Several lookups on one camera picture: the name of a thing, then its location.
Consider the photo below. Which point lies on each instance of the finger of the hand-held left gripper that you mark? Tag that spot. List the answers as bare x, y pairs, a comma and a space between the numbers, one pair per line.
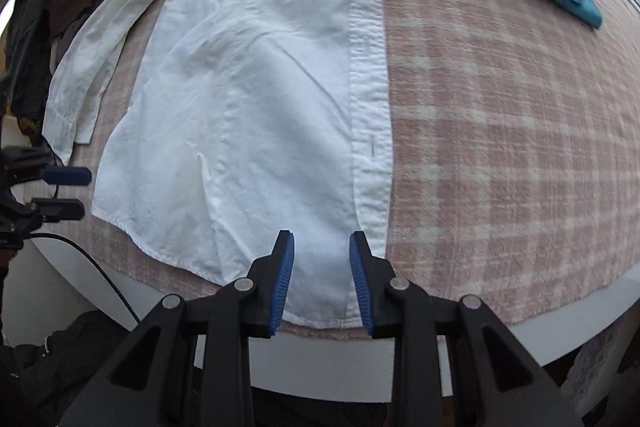
67, 176
60, 210

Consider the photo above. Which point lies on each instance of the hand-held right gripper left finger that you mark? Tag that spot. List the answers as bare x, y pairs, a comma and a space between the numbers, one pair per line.
282, 287

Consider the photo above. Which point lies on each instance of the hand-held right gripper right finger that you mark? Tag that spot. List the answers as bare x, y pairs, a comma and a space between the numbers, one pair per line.
360, 287

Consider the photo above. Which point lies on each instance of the white shirt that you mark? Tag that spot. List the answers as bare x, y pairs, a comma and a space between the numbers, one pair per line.
250, 82

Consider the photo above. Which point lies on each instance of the pile of dark clothes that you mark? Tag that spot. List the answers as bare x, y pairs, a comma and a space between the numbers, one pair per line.
65, 49

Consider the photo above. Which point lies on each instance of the person's black zip jacket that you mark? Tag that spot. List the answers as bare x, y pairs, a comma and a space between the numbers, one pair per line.
60, 357

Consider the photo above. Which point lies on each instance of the pink plaid tablecloth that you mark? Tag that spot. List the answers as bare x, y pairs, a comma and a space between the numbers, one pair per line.
500, 132

